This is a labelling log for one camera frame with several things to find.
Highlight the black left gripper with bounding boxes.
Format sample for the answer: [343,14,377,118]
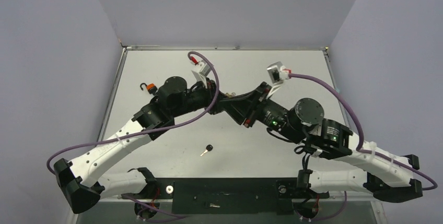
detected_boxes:
[172,78,229,119]

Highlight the black-headed key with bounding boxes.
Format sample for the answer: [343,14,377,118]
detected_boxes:
[200,144,213,157]

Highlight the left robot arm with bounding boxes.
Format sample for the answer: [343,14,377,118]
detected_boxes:
[53,76,219,214]

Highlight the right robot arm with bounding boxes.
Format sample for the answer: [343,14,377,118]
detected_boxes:
[216,82,423,203]

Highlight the key on base plate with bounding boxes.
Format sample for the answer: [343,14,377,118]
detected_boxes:
[204,202,220,208]

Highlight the orange and black padlock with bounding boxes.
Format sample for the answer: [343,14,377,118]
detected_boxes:
[139,82,158,96]

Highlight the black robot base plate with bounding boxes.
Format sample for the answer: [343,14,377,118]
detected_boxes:
[123,178,330,216]

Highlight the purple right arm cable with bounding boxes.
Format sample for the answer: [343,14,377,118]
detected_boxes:
[289,73,438,191]

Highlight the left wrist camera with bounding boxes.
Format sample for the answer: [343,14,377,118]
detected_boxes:
[191,61,211,88]

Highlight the small brass padlock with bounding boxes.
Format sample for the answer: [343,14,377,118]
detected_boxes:
[224,92,236,98]

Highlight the aluminium table edge rail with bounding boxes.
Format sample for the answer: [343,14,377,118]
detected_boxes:
[123,45,329,51]

